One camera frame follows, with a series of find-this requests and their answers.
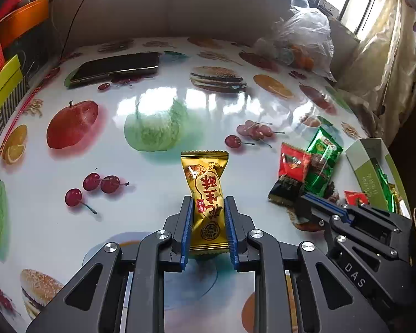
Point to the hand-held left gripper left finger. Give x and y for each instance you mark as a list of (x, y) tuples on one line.
[(185, 236)]

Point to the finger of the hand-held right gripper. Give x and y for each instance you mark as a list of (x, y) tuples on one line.
[(313, 213), (332, 204)]

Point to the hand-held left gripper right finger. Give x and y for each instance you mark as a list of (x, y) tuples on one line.
[(231, 236)]

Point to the red black snack packet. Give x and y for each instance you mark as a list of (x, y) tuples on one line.
[(357, 197), (293, 163)]

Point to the small yellow candy packet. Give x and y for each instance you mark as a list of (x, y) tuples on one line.
[(206, 194)]

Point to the white cardboard box green inside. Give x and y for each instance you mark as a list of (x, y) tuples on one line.
[(364, 159)]

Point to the green snack packet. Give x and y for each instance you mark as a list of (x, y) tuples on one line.
[(388, 187), (324, 159)]

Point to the beige printed curtain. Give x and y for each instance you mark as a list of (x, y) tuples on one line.
[(378, 69)]

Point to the fruit print tablecloth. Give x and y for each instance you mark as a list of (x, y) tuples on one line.
[(159, 93)]

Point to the orange snack packet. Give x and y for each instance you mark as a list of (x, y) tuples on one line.
[(304, 59)]

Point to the round white cup lid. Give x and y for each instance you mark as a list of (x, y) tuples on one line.
[(286, 55)]

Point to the clear plastic bag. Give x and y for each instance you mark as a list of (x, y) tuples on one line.
[(308, 31)]

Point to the black smartphone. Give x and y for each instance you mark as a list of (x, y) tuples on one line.
[(114, 67)]

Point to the black white striped box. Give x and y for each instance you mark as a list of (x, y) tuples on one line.
[(0, 125)]

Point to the yellow box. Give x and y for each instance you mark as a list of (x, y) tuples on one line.
[(3, 86)]

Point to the orange box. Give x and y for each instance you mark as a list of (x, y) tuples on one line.
[(24, 20)]

